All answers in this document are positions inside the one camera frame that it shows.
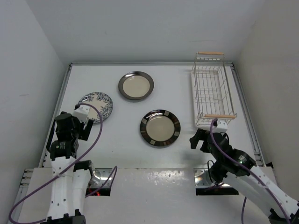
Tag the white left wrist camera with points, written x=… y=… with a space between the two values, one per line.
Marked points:
x=82 y=113

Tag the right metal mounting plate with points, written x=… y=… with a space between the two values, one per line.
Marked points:
x=203 y=180

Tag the metal mounting plate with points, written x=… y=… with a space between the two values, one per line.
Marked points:
x=203 y=180
x=100 y=176

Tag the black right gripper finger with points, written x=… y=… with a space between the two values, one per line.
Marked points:
x=225 y=135
x=199 y=135

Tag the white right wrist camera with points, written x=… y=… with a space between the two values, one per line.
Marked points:
x=220 y=126

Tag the dark rim cream plate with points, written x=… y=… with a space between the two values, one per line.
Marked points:
x=136 y=85

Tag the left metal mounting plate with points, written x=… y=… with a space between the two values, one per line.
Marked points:
x=100 y=176

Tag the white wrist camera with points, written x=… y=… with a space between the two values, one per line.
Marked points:
x=220 y=126
x=82 y=113

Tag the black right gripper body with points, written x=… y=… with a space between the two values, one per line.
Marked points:
x=205 y=149

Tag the black patterned rim plate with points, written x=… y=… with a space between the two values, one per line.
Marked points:
x=160 y=128

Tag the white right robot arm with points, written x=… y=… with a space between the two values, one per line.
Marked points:
x=237 y=169

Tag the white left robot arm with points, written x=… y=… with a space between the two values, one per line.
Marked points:
x=71 y=176

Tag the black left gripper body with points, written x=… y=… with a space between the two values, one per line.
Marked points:
x=75 y=130

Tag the blue floral plate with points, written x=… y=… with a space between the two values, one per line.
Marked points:
x=102 y=102

